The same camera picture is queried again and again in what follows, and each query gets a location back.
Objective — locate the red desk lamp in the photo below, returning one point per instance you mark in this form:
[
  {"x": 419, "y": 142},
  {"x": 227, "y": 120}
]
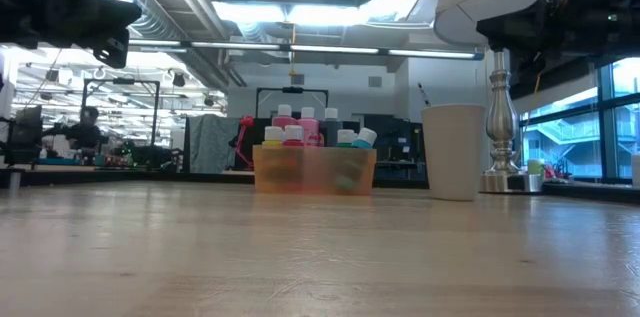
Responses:
[{"x": 246, "y": 123}]

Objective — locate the long ceiling light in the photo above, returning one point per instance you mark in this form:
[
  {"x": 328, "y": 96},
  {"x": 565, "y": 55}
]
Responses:
[{"x": 330, "y": 49}]

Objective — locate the grey fabric partition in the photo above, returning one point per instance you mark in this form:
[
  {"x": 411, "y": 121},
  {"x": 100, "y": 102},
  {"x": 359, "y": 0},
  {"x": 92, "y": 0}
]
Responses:
[{"x": 212, "y": 144}]

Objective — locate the small blue paint bottle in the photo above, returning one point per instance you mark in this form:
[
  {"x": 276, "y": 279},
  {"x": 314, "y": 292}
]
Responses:
[{"x": 366, "y": 137}]

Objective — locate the black shelving unit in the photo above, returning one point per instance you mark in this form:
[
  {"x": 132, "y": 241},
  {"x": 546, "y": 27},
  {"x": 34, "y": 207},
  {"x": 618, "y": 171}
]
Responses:
[{"x": 395, "y": 147}]

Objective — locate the small green paint bottle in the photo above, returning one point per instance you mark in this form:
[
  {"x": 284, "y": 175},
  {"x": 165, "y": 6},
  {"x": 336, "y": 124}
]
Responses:
[{"x": 345, "y": 137}]

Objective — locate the large coral paint bottle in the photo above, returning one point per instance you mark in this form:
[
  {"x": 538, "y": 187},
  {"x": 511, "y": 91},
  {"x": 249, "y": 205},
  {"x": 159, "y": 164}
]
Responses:
[{"x": 285, "y": 117}]

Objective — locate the person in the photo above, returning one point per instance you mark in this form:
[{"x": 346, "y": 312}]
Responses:
[{"x": 85, "y": 129}]

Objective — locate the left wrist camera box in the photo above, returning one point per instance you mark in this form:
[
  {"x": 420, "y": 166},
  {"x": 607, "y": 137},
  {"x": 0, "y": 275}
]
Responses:
[{"x": 112, "y": 49}]

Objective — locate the small lime paint bottle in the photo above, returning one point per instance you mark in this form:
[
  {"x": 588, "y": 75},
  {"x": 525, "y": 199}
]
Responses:
[{"x": 273, "y": 134}]

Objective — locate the black monitor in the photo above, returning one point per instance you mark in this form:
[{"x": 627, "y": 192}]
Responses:
[{"x": 29, "y": 132}]

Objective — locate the large grey paint bottle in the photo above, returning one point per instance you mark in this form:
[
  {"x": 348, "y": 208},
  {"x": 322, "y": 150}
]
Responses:
[{"x": 331, "y": 129}]

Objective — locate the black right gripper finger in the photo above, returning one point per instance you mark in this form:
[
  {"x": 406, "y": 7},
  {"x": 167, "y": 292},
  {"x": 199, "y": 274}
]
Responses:
[
  {"x": 510, "y": 32},
  {"x": 530, "y": 62}
]

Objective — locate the green cup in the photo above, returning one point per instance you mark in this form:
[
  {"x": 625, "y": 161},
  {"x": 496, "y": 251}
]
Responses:
[{"x": 536, "y": 167}]

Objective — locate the beige plastic cup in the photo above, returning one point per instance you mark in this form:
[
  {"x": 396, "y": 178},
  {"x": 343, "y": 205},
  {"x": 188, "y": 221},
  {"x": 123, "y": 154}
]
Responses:
[{"x": 452, "y": 157}]

